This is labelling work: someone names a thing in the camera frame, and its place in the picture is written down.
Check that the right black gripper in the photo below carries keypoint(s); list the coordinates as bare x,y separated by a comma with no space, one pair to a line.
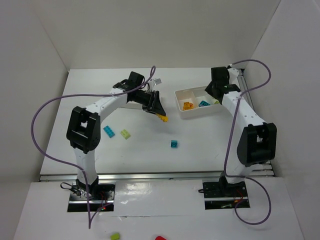
213,91

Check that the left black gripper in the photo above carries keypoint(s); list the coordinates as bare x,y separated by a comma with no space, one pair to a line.
152,101

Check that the yellow curved lego brick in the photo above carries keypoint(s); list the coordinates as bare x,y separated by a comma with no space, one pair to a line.
162,117

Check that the teal arch lego piece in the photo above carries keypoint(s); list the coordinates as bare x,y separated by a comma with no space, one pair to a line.
203,104

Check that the yellow orange printed brick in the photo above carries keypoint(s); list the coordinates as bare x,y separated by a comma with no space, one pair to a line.
187,106

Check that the long teal lego brick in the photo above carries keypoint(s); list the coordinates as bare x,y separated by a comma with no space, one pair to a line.
110,133

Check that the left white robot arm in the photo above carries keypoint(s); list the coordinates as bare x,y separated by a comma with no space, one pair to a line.
84,128

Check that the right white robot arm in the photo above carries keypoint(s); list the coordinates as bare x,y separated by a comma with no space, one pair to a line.
257,143

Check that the left white compartment tray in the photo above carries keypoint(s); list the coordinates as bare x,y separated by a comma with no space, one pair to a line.
132,105

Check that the white compartment tray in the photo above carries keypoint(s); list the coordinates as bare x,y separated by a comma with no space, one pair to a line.
195,95
132,105

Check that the right white compartment tray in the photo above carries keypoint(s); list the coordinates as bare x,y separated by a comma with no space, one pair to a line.
195,95

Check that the long light green brick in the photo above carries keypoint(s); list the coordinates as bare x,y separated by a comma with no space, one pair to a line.
125,134

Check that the small teal lego brick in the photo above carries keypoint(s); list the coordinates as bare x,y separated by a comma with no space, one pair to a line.
174,144

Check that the red object at edge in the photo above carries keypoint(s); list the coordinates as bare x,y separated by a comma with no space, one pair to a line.
160,238

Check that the green brick on floor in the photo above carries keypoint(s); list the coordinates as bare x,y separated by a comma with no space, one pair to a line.
115,236

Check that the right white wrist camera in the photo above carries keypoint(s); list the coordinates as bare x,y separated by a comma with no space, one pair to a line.
234,73

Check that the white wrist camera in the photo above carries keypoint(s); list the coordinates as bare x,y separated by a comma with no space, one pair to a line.
234,73
155,81

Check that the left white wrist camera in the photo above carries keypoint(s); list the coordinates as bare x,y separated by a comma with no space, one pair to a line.
155,81

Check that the aluminium front rail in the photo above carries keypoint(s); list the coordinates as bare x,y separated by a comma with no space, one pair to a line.
138,176

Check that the aluminium side rail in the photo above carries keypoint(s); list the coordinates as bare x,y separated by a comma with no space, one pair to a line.
258,169

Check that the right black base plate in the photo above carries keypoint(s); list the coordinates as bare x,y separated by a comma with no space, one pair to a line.
219,197

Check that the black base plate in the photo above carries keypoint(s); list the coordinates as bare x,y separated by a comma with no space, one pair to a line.
103,199
219,197

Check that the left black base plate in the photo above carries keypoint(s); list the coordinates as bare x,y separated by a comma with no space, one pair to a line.
103,199

